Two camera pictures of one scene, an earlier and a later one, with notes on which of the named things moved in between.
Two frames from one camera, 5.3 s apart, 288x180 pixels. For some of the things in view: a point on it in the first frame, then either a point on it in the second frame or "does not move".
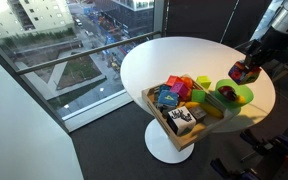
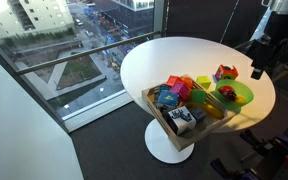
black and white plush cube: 180,120 does not move
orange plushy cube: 241,74 → 224,73
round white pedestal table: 151,63 does not move
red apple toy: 228,92 does not move
